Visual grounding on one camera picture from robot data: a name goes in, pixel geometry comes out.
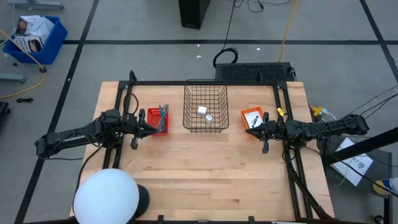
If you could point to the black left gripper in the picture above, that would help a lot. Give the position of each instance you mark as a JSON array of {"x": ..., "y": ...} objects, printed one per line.
[{"x": 133, "y": 126}]

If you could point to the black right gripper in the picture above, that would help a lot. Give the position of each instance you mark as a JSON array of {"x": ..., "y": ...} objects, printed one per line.
[{"x": 271, "y": 130}]

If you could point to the white card reader box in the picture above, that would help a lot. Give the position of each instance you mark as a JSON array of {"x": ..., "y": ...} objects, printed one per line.
[{"x": 252, "y": 118}]

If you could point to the small white charger cube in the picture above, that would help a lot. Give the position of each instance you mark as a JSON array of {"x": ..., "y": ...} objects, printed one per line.
[{"x": 209, "y": 119}]

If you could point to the large white charger cube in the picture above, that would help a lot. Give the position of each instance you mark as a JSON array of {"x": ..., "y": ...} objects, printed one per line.
[{"x": 202, "y": 110}]

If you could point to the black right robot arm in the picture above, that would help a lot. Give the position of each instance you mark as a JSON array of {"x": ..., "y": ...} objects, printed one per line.
[{"x": 326, "y": 129}]

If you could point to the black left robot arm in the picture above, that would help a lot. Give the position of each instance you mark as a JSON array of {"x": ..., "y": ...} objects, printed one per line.
[{"x": 71, "y": 138}]

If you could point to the blue plastic bin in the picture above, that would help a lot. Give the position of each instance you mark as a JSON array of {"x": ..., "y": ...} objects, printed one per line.
[{"x": 53, "y": 43}]

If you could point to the red plastic basket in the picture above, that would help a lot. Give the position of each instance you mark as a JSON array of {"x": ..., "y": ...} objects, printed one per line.
[{"x": 152, "y": 121}]

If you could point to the orange plastic basket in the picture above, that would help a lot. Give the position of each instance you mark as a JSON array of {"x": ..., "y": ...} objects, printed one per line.
[{"x": 244, "y": 123}]

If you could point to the black perforated computer case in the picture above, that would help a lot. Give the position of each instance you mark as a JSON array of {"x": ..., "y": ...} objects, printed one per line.
[{"x": 248, "y": 72}]

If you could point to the black lamp base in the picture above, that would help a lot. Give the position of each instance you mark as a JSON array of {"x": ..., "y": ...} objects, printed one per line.
[{"x": 143, "y": 200}]

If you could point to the white dome lamp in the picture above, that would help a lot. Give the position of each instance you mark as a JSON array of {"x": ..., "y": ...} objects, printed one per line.
[{"x": 105, "y": 196}]

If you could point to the black table clamp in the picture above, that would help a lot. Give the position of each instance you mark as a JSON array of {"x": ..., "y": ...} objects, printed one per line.
[
  {"x": 251, "y": 218},
  {"x": 160, "y": 218}
]

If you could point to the white paper sheet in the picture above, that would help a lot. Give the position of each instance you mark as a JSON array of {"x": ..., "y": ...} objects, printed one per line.
[{"x": 354, "y": 165}]

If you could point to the black diagonal beam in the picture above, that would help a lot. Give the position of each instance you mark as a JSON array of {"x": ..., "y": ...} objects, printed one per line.
[{"x": 367, "y": 144}]

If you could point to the black computer tower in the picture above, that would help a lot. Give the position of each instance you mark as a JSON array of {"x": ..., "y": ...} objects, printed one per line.
[{"x": 192, "y": 14}]

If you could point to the black side table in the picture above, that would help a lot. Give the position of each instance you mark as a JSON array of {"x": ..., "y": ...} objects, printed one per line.
[{"x": 381, "y": 168}]

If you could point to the black chair base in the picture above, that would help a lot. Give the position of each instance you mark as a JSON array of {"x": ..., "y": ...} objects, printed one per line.
[{"x": 3, "y": 112}]

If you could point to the grey metal table foot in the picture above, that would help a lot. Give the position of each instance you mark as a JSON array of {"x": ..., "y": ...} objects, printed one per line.
[
  {"x": 11, "y": 77},
  {"x": 37, "y": 4}
]

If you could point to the black caster wheel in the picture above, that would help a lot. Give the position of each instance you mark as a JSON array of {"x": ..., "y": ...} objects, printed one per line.
[{"x": 379, "y": 219}]

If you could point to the white printed carton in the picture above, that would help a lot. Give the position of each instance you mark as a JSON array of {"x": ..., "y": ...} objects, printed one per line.
[
  {"x": 37, "y": 26},
  {"x": 26, "y": 43}
]

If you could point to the yellow frame tag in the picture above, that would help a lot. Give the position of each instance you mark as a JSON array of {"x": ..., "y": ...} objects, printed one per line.
[{"x": 280, "y": 111}]

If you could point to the black aluminium table frame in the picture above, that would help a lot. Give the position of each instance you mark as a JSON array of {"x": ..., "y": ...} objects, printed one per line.
[{"x": 202, "y": 83}]

